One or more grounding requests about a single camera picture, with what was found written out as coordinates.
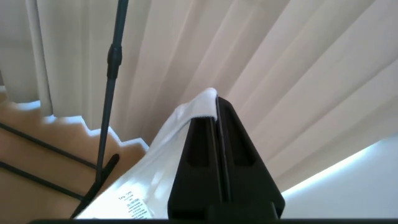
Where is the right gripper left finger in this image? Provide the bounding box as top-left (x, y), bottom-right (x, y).
top-left (167, 116), bottom-right (224, 219)

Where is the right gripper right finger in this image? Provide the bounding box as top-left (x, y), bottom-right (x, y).
top-left (216, 96), bottom-right (285, 219)

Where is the white printed t-shirt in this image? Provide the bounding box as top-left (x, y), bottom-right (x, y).
top-left (76, 87), bottom-right (218, 220)

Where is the black clothes rack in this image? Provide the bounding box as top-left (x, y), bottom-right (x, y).
top-left (0, 0), bottom-right (130, 219)

